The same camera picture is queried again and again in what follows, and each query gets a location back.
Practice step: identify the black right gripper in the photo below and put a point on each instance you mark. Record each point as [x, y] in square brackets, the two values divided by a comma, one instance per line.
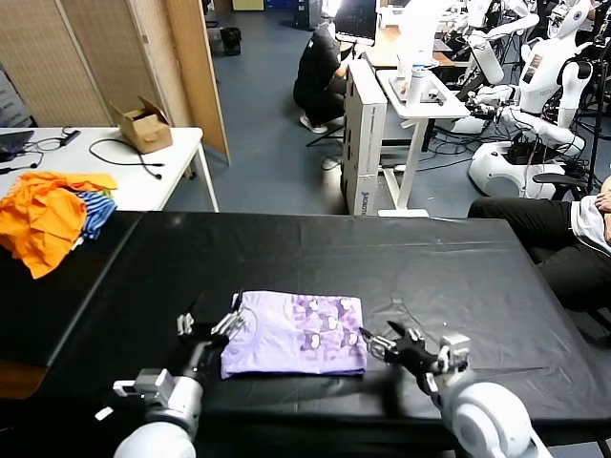
[413, 358]

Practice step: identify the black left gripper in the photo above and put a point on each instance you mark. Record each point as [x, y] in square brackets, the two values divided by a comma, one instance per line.
[205, 353]

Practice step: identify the lavender t-shirt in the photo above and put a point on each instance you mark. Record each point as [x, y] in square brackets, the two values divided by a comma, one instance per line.
[286, 343]

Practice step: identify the white robot with raised arm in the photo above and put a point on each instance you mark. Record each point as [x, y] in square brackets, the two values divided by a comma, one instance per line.
[487, 52]

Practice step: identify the seated person's hand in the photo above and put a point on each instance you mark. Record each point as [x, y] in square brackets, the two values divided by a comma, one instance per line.
[606, 195]

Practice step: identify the black table cover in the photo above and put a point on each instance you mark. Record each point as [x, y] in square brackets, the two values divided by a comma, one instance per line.
[453, 272]

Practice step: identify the blue striped garment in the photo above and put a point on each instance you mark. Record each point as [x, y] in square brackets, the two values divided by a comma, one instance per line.
[98, 214]

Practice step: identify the white table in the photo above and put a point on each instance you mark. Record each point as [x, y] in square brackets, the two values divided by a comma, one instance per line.
[119, 191]

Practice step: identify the green garment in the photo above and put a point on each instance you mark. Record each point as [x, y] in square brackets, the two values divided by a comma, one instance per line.
[108, 194]

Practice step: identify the black side table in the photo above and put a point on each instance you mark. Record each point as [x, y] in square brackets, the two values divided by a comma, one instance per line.
[28, 310]

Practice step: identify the seated person in black trousers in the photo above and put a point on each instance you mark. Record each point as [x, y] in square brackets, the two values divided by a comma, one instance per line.
[534, 224]

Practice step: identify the orange garment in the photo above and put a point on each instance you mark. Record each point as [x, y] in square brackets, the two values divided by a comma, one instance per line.
[43, 219]

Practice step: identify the tall white carton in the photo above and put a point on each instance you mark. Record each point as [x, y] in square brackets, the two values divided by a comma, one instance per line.
[365, 143]

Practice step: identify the open cardboard box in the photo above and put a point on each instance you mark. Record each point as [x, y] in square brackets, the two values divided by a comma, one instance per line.
[148, 131]

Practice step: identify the black tripod stand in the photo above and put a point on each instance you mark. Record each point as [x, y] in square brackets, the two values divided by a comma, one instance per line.
[324, 138]

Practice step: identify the white standing desk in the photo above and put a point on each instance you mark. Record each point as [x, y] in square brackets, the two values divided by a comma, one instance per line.
[415, 114]

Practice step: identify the white bottle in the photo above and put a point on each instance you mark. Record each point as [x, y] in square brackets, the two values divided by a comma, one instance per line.
[414, 90]

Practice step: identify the wooden partition panel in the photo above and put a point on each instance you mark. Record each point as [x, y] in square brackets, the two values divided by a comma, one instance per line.
[200, 71]

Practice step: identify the black laptop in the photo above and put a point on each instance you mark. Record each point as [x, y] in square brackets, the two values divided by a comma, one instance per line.
[14, 143]

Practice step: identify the crouching person in black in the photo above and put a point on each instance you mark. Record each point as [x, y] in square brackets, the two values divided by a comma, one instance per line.
[317, 76]

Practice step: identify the black waste bin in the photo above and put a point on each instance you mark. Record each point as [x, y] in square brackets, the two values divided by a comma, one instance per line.
[231, 42]

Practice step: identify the brown wooden desk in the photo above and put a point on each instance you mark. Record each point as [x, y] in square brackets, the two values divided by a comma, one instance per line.
[382, 52]

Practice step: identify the beige pegboard screen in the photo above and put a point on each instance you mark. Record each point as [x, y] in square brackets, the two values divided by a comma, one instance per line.
[71, 62]

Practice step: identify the white humanoid robot with base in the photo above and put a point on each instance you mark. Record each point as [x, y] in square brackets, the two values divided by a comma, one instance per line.
[544, 81]

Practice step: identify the black monitor screen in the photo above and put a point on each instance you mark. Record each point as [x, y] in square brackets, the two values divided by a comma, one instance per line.
[355, 19]

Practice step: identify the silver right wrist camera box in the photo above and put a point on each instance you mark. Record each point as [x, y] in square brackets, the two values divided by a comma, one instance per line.
[453, 353]

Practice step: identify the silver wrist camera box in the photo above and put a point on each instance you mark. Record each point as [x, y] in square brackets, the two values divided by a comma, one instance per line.
[143, 386]
[453, 353]

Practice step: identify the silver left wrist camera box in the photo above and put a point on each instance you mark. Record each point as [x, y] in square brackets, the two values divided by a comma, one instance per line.
[143, 386]

